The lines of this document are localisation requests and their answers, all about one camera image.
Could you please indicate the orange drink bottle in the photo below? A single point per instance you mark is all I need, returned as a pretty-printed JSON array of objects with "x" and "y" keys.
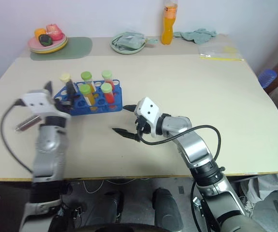
[{"x": 169, "y": 29}]

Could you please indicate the dark rounded shape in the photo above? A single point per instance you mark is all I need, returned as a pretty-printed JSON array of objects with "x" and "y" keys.
[{"x": 166, "y": 207}]

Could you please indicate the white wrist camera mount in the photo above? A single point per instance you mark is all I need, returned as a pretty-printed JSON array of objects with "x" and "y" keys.
[
  {"x": 148, "y": 110},
  {"x": 38, "y": 99}
]

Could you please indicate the pink-red toy fruit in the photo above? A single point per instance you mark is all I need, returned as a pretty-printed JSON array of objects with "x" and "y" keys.
[{"x": 54, "y": 31}]

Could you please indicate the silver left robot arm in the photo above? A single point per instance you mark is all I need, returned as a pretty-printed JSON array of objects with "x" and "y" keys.
[{"x": 47, "y": 149}]

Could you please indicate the green-capped red test tube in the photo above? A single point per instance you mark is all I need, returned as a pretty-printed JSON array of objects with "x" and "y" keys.
[
  {"x": 106, "y": 87},
  {"x": 106, "y": 74}
]

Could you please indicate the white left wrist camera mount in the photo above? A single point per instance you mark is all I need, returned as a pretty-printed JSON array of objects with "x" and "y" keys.
[{"x": 38, "y": 99}]

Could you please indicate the yellow-green plate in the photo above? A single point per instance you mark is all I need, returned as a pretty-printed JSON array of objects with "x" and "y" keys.
[{"x": 61, "y": 46}]

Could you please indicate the cream-capped test tube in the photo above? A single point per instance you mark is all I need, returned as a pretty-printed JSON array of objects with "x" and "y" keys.
[{"x": 65, "y": 77}]

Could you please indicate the green table mat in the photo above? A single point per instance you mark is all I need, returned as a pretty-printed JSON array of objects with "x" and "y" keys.
[{"x": 78, "y": 47}]

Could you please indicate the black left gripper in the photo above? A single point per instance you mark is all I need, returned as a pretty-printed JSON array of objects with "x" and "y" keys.
[{"x": 63, "y": 105}]

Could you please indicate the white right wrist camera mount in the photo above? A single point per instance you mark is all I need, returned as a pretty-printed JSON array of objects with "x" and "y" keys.
[{"x": 148, "y": 110}]

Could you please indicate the green cloth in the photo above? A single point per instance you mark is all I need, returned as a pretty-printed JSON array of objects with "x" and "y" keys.
[{"x": 199, "y": 35}]

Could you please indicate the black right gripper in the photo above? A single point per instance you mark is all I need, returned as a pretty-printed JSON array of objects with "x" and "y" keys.
[{"x": 143, "y": 126}]

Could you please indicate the ribbed grey left wrist cylinder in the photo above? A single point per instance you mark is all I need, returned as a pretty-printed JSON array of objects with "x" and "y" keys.
[{"x": 28, "y": 123}]

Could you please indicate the blue test tube rack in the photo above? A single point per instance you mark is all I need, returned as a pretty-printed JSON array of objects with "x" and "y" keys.
[{"x": 80, "y": 107}]

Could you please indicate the clear plastic zip bag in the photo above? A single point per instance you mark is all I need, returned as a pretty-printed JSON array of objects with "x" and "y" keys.
[{"x": 216, "y": 52}]

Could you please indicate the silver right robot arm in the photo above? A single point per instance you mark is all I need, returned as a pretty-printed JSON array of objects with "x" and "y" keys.
[{"x": 196, "y": 147}]

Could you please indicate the blue ribbed plastic object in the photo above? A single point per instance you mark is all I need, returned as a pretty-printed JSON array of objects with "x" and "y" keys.
[{"x": 267, "y": 78}]

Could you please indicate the green-capped yellow test tube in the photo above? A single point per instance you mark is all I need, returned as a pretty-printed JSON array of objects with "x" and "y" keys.
[
  {"x": 84, "y": 89},
  {"x": 86, "y": 75}
]

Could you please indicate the pale green plate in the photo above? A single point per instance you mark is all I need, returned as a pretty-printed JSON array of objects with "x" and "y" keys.
[{"x": 126, "y": 50}]

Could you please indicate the black and green toy fruit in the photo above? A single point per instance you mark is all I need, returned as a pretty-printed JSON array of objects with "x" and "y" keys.
[{"x": 45, "y": 39}]

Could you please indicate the pink plate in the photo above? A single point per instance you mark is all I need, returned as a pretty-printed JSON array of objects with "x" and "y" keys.
[{"x": 36, "y": 44}]

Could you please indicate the orange toy fruit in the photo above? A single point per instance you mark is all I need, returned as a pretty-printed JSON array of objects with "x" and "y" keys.
[{"x": 39, "y": 32}]

